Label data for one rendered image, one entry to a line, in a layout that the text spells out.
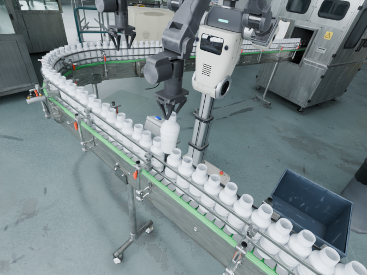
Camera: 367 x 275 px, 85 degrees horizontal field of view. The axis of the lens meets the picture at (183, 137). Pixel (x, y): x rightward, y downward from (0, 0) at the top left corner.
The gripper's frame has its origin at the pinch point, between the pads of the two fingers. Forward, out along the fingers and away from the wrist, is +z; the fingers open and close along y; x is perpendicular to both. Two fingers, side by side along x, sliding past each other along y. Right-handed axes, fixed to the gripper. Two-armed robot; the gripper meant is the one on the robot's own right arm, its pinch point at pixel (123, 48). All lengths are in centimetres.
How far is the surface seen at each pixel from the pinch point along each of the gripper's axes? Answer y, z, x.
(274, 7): -1185, 18, -330
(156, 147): 17, 26, 41
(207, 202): 19, 33, 68
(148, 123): 3.2, 30.5, 20.9
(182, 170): 18, 27, 55
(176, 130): 14, 14, 48
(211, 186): 18, 26, 67
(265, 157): -168, 140, 59
